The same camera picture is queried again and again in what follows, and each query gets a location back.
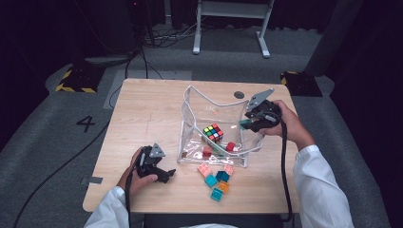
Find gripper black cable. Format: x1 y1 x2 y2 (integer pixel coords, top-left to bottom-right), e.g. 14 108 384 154
125 172 135 228
264 113 294 222

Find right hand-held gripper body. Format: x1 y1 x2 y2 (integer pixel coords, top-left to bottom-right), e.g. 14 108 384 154
245 87 283 134

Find looped black floor cable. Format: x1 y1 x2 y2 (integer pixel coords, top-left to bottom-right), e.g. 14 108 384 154
108 47 150 110

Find dark equipment rack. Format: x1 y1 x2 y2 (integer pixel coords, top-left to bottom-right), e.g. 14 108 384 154
126 0 156 48

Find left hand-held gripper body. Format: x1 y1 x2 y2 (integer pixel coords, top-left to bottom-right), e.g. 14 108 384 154
135 142 166 179

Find gray tape strip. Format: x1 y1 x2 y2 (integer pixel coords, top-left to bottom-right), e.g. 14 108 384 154
80 176 104 185

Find tangle of floor cables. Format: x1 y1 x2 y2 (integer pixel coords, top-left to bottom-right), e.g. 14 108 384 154
141 17 203 49

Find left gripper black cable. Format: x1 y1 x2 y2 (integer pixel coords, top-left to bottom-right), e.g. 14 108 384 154
125 172 135 228

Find gray column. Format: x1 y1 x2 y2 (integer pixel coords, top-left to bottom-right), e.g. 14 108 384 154
305 0 364 77

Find gray flat stand base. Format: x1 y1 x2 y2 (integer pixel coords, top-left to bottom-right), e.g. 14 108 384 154
85 54 138 67

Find clear plastic bag white trim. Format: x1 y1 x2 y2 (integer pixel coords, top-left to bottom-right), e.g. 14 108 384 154
176 85 266 168

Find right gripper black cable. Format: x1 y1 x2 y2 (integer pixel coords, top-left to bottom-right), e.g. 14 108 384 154
264 113 294 222

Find cyan toy brick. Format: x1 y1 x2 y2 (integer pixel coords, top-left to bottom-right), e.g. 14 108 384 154
209 187 224 202
203 174 219 188

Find person's left hand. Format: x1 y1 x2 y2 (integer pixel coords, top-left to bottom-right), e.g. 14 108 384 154
117 147 159 196

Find black base yellow striped edge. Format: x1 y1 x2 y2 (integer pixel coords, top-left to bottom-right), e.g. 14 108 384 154
55 65 107 94
279 70 323 98

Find person's white shirt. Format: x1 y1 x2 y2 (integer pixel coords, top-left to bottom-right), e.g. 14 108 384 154
177 221 241 228

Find person's right hand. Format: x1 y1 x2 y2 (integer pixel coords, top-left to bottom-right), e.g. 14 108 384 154
259 99 317 152

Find multicoloured puzzle cube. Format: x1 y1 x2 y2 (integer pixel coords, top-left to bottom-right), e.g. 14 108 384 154
201 123 224 145

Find long black floor cable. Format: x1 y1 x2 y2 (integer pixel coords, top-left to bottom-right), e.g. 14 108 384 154
12 120 111 228

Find white metal stand frame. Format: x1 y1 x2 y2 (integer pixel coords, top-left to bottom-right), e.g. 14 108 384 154
192 0 276 59

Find large pink toy brick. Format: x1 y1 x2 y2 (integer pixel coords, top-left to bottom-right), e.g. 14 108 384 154
197 162 213 179

